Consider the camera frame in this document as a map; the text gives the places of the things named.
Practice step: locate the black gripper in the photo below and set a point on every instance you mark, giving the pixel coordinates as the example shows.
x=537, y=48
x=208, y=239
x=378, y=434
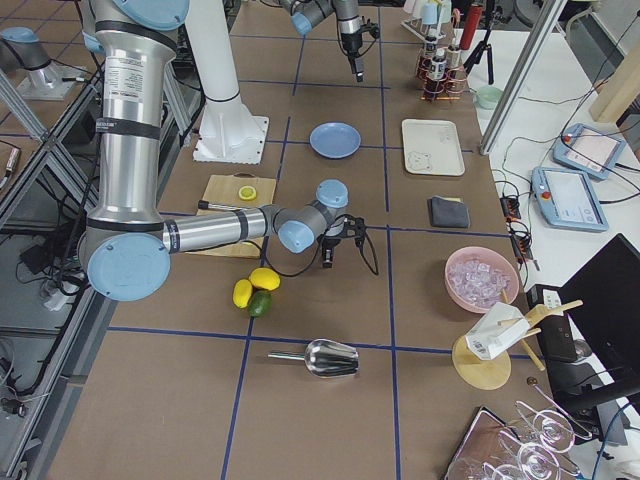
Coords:
x=330, y=242
x=352, y=43

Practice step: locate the blue plate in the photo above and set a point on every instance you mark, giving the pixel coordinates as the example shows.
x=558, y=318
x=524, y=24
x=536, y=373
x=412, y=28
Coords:
x=335, y=140

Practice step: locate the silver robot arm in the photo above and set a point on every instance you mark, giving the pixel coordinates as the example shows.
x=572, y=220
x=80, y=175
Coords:
x=127, y=244
x=306, y=15

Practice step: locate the yellow lemon back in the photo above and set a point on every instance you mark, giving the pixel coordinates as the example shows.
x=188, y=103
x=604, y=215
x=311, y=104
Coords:
x=265, y=279

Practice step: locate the yellow lemon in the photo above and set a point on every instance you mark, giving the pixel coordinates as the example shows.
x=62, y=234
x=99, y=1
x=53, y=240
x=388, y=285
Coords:
x=265, y=279
x=242, y=293

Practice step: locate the dark drink bottle one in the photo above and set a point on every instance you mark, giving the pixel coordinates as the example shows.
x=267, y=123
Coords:
x=429, y=48

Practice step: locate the green lime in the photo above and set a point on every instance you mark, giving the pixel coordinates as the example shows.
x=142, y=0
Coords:
x=260, y=303

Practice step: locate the dark drink bottle two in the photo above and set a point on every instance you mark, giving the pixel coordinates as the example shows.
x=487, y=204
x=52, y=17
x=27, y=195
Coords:
x=438, y=65

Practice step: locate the yellow lemon front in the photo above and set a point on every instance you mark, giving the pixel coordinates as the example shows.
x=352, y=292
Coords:
x=242, y=293

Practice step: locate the lemon half slice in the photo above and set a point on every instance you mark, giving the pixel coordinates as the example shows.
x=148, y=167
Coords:
x=247, y=193

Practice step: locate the cream bear tray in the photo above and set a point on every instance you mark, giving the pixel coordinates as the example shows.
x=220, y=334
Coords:
x=431, y=147

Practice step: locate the grey folded cloth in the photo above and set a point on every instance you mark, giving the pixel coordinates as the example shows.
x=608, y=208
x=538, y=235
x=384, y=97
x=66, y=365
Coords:
x=448, y=213

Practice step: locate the green bowl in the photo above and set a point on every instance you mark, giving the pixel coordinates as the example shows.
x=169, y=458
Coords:
x=487, y=97

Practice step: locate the pink bowl with ice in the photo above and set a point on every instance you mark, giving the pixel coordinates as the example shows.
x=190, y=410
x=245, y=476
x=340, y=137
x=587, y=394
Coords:
x=476, y=278

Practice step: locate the white paper carton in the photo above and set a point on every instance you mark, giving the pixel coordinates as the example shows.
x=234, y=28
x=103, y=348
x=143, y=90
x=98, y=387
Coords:
x=497, y=330

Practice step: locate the blue teach pendant near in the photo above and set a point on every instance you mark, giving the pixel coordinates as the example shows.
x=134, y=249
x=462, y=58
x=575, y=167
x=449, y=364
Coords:
x=567, y=200

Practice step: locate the blue teach pendant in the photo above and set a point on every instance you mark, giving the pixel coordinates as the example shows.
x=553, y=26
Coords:
x=589, y=150
x=567, y=200

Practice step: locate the blue teach pendant far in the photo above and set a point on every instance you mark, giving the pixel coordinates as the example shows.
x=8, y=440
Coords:
x=589, y=150

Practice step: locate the black monitor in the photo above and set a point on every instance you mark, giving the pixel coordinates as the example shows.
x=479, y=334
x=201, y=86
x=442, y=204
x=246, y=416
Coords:
x=608, y=320

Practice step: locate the clear wine glasses rack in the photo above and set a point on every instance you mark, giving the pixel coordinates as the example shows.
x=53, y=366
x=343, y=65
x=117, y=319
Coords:
x=534, y=445

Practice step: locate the white wire cup rack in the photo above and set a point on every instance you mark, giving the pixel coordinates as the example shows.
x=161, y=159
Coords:
x=426, y=17

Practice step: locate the copper wire bottle rack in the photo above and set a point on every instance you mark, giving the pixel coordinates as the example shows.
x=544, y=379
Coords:
x=452, y=84

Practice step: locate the black camera tripod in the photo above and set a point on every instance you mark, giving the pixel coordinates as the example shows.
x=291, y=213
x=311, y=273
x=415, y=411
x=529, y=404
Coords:
x=484, y=47

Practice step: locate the steel knife handle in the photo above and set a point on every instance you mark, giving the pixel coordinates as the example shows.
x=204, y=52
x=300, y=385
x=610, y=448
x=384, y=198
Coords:
x=205, y=206

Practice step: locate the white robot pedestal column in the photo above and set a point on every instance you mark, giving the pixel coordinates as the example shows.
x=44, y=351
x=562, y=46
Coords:
x=228, y=132

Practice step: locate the aluminium frame post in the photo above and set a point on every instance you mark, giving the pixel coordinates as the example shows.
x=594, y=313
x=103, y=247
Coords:
x=536, y=39

